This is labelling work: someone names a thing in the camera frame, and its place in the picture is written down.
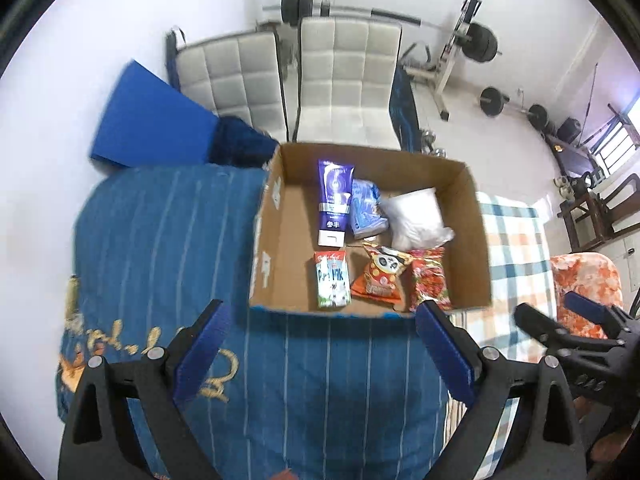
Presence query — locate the red snack packet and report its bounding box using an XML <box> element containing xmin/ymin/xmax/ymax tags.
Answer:
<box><xmin>409</xmin><ymin>247</ymin><xmax>452</xmax><ymax>312</ymax></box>

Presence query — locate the white plastic bag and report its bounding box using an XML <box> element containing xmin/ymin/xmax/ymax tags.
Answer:
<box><xmin>380</xmin><ymin>188</ymin><xmax>454</xmax><ymax>252</ymax></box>

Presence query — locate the orange snack packet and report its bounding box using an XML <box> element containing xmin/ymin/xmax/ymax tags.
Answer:
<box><xmin>350</xmin><ymin>243</ymin><xmax>413</xmax><ymax>309</ymax></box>

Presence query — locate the blue white tissue pack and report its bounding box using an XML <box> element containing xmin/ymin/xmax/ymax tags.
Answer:
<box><xmin>349</xmin><ymin>179</ymin><xmax>388</xmax><ymax>240</ymax></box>

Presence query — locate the red white milk carton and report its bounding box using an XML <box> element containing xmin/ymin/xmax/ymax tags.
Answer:
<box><xmin>314</xmin><ymin>250</ymin><xmax>352</xmax><ymax>309</ymax></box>

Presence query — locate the purple toothpaste tube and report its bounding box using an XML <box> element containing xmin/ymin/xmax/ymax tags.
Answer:
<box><xmin>318</xmin><ymin>160</ymin><xmax>355</xmax><ymax>248</ymax></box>

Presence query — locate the orange floral cushion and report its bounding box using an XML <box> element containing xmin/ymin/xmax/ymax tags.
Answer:
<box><xmin>550</xmin><ymin>252</ymin><xmax>623</xmax><ymax>339</ymax></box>

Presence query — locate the dark wooden chair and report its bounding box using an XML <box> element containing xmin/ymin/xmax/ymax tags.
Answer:
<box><xmin>558</xmin><ymin>174</ymin><xmax>639</xmax><ymax>252</ymax></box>

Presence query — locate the plaid blanket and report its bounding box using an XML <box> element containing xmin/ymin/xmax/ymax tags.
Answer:
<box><xmin>441</xmin><ymin>192</ymin><xmax>559</xmax><ymax>480</ymax></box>

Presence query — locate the blue striped blanket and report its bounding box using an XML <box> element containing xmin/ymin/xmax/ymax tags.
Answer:
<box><xmin>55</xmin><ymin>165</ymin><xmax>448</xmax><ymax>479</ymax></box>

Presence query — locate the floor barbell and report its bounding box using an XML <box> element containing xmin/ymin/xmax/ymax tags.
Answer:
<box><xmin>480</xmin><ymin>87</ymin><xmax>549</xmax><ymax>132</ymax></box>

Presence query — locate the cardboard box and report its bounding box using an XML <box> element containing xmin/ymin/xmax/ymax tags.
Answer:
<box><xmin>248</xmin><ymin>142</ymin><xmax>494</xmax><ymax>319</ymax></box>

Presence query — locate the white weight rack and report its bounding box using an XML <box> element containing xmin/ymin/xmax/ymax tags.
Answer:
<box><xmin>402</xmin><ymin>0</ymin><xmax>482</xmax><ymax>122</ymax></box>

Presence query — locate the blue foam mat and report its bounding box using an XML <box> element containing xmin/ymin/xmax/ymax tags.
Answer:
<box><xmin>90</xmin><ymin>61</ymin><xmax>218</xmax><ymax>168</ymax></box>

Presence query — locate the dark blue cloth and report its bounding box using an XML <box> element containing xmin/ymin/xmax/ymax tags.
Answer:
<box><xmin>207</xmin><ymin>116</ymin><xmax>280</xmax><ymax>168</ymax></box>

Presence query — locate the right white quilted chair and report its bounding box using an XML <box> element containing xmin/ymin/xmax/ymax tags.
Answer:
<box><xmin>294</xmin><ymin>16</ymin><xmax>402</xmax><ymax>150</ymax></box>

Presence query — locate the white quilted chair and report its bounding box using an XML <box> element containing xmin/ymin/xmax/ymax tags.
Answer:
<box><xmin>294</xmin><ymin>16</ymin><xmax>402</xmax><ymax>150</ymax></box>
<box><xmin>175</xmin><ymin>30</ymin><xmax>288</xmax><ymax>143</ymax></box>

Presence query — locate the left white quilted chair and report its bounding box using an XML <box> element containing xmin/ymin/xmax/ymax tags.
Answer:
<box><xmin>175</xmin><ymin>30</ymin><xmax>288</xmax><ymax>143</ymax></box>

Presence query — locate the barbell on rack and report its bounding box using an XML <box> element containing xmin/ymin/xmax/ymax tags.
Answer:
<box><xmin>262</xmin><ymin>0</ymin><xmax>502</xmax><ymax>63</ymax></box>

